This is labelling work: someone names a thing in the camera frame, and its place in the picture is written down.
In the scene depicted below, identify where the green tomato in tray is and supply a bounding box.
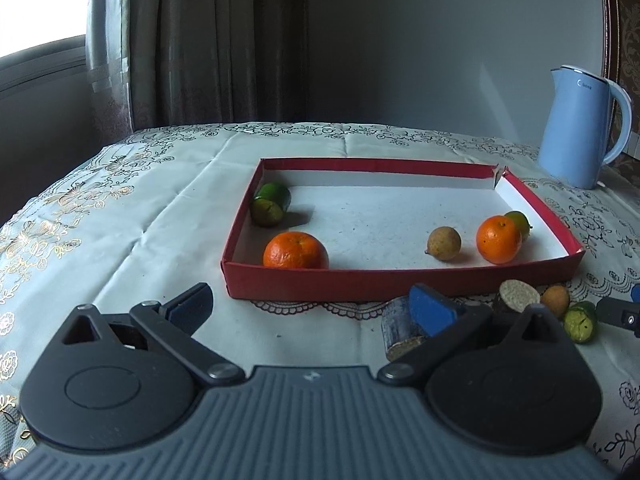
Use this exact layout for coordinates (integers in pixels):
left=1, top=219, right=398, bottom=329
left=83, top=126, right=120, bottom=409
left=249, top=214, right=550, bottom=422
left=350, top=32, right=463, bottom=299
left=504, top=210, right=533, bottom=242

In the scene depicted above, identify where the large orange mandarin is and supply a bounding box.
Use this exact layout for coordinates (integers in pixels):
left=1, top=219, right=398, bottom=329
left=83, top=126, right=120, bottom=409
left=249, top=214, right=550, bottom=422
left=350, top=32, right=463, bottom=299
left=476, top=216, right=522, bottom=264

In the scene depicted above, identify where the small green cucumber piece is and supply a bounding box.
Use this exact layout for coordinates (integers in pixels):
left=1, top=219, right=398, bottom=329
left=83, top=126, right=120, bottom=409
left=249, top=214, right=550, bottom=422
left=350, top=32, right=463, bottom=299
left=250, top=182, right=291, bottom=228

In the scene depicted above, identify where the brown patterned curtain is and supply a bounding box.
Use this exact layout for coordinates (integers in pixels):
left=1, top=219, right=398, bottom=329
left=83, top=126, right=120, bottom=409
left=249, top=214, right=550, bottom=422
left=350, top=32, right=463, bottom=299
left=86, top=0, right=312, bottom=134

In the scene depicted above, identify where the light blue electric kettle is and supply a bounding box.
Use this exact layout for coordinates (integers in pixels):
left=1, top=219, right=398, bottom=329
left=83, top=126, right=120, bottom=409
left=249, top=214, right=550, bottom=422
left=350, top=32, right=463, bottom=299
left=538, top=65, right=632, bottom=188

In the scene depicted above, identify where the small orange mandarin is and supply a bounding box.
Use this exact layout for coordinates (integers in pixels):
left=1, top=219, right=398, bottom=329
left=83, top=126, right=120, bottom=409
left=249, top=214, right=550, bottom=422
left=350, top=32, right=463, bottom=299
left=262, top=231, right=329, bottom=269

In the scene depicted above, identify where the brown longan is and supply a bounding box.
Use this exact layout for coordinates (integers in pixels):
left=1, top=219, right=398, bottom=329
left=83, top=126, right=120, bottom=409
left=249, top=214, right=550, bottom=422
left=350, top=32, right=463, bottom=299
left=540, top=284, right=570, bottom=318
left=425, top=226, right=462, bottom=261

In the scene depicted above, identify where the red shallow cardboard tray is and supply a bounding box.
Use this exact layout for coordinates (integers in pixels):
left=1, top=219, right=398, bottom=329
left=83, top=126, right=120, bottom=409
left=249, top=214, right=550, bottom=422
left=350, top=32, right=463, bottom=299
left=221, top=157, right=585, bottom=302

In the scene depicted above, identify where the large green cucumber piece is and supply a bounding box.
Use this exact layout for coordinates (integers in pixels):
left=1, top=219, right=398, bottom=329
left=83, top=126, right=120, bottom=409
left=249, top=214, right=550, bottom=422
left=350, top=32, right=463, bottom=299
left=563, top=301, right=598, bottom=344

